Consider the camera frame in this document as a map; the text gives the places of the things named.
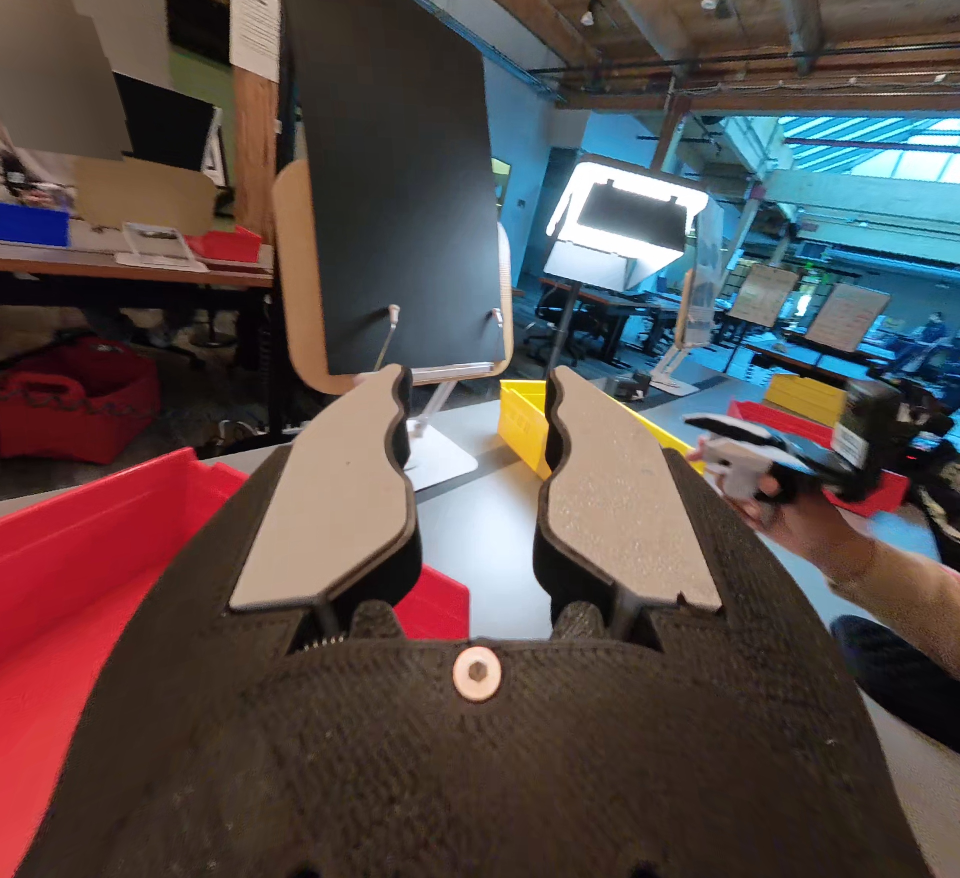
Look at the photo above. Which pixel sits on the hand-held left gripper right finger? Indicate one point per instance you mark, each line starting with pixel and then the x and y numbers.
pixel 622 510

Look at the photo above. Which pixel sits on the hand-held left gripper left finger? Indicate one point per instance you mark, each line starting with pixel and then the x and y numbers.
pixel 337 503

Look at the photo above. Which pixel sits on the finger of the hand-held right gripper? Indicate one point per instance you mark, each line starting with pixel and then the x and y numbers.
pixel 739 465
pixel 739 429

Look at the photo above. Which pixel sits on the yellow plastic bin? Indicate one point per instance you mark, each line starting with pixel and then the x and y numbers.
pixel 521 420
pixel 802 398

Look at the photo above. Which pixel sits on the person's right forearm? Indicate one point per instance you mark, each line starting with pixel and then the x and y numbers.
pixel 907 593

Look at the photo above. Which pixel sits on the person's right hand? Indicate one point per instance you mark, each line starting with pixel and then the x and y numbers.
pixel 810 525

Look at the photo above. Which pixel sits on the wooden panel board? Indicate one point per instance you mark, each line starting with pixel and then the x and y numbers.
pixel 763 293
pixel 847 315

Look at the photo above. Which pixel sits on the wooden easel sign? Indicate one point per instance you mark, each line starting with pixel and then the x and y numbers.
pixel 686 323

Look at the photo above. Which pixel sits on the wooden desk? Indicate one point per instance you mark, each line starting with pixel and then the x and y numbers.
pixel 607 300

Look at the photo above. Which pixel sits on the grey light stand pole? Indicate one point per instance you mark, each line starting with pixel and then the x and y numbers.
pixel 564 330

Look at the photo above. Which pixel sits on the white softbox light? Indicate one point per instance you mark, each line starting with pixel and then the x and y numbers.
pixel 585 267

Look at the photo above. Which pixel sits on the red fabric basket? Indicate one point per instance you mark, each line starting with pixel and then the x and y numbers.
pixel 105 428

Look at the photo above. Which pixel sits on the small red bin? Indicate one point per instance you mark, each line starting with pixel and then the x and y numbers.
pixel 225 246

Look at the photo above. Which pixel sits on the white document holder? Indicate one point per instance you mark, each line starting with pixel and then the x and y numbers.
pixel 161 248

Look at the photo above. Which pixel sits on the wooden table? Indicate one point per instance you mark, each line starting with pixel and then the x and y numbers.
pixel 75 263

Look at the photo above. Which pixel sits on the cardboard box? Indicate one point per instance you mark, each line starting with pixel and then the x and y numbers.
pixel 142 195

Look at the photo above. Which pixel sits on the blue plastic bin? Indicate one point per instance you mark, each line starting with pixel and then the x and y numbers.
pixel 34 225

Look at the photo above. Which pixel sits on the black monitor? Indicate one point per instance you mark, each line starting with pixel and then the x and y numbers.
pixel 165 120

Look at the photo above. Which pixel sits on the white paper notice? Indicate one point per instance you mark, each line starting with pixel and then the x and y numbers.
pixel 255 15

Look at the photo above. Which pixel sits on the wooden post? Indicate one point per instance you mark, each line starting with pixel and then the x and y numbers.
pixel 255 143

